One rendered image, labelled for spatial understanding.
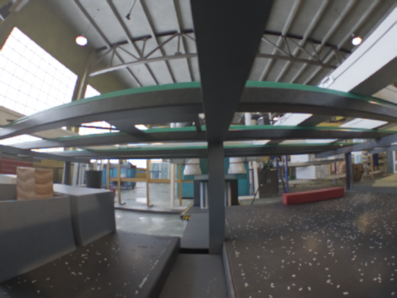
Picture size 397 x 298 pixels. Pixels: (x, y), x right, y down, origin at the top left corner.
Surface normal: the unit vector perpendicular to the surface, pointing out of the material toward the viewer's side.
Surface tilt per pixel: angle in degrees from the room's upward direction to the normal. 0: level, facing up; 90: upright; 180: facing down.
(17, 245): 90
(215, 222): 90
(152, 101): 90
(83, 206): 90
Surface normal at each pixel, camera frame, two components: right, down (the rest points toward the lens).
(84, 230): 1.00, -0.03
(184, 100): -0.07, -0.15
